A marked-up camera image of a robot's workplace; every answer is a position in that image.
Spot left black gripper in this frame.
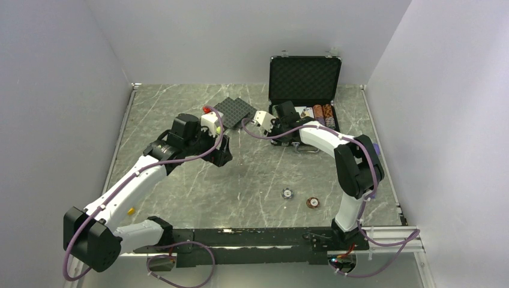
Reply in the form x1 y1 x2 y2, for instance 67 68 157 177
184 121 232 167

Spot red chip stack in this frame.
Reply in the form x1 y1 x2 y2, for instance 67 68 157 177
313 104 324 118

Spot purple chip stack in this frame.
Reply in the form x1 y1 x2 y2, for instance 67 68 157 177
315 117 326 126

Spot small chip stack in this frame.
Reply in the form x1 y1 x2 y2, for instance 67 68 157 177
325 116 336 130

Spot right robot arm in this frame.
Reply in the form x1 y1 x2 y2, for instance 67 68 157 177
267 101 385 250

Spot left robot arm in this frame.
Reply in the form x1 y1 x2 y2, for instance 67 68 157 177
63 109 232 272

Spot playing cards deck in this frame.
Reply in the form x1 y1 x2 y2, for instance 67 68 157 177
295 106 315 118

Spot black poker case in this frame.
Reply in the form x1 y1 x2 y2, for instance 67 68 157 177
268 56 342 132

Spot dark foam pad top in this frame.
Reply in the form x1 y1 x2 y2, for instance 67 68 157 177
214 97 244 129

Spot purple cylinder object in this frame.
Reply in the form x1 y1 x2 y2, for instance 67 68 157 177
373 143 381 156

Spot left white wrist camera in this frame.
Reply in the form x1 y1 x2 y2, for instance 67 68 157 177
200 106 224 137

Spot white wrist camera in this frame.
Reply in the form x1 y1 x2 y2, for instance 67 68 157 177
253 110 276 133
200 106 224 137

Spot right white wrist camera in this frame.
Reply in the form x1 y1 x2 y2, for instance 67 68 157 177
253 110 276 133

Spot black base frame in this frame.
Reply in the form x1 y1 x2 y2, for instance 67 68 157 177
134 227 369 268

